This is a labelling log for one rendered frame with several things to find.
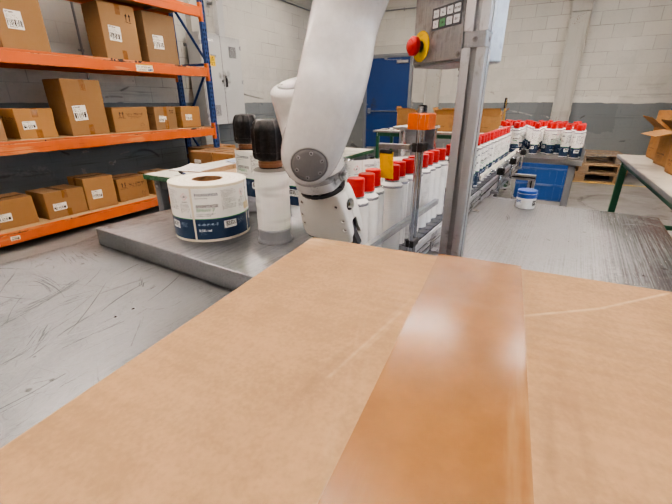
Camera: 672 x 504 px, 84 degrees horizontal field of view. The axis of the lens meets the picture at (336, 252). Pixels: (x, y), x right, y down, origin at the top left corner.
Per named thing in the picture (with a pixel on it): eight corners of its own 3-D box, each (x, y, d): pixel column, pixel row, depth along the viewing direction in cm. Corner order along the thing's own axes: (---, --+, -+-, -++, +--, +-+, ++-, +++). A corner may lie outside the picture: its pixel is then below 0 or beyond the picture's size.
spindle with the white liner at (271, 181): (273, 231, 103) (266, 117, 92) (299, 237, 99) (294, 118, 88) (251, 241, 96) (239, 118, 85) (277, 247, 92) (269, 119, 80)
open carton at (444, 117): (428, 131, 591) (430, 106, 577) (436, 129, 625) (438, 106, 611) (456, 132, 570) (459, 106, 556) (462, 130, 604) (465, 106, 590)
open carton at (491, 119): (471, 132, 561) (474, 106, 547) (475, 130, 602) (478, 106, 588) (504, 133, 542) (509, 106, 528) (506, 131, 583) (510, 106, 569)
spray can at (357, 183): (350, 270, 79) (352, 174, 72) (371, 276, 76) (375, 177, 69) (336, 278, 75) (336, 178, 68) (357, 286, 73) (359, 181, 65)
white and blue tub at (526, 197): (527, 210, 141) (530, 192, 139) (511, 206, 147) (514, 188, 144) (538, 208, 145) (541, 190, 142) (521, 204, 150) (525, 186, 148)
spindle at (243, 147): (251, 195, 138) (244, 113, 127) (269, 198, 134) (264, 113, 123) (233, 200, 131) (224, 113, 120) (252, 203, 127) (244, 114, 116)
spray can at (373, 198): (357, 262, 83) (359, 170, 76) (379, 266, 81) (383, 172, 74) (347, 270, 79) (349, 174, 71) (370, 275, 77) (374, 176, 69)
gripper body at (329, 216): (359, 171, 60) (367, 227, 67) (307, 166, 65) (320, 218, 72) (336, 195, 55) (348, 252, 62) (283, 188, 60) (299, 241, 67)
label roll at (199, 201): (259, 220, 113) (255, 172, 107) (234, 243, 94) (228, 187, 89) (197, 218, 115) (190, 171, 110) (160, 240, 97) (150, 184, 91)
